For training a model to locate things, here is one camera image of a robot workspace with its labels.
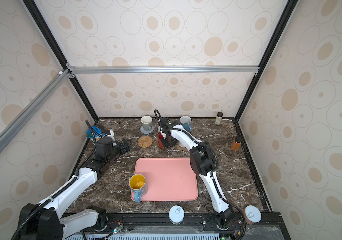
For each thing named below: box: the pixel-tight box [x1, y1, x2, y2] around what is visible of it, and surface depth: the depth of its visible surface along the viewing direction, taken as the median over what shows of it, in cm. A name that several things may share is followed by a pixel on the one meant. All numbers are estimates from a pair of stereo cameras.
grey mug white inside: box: [140, 115, 153, 132], surface depth 108 cm
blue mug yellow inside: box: [129, 173, 146, 203], surface depth 79 cm
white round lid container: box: [169, 205, 185, 225], surface depth 73 cm
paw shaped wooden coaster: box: [176, 144, 189, 152], surface depth 104 cm
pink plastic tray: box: [130, 157, 198, 201], surface depth 90 cm
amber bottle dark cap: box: [232, 136, 243, 151], surface depth 101 cm
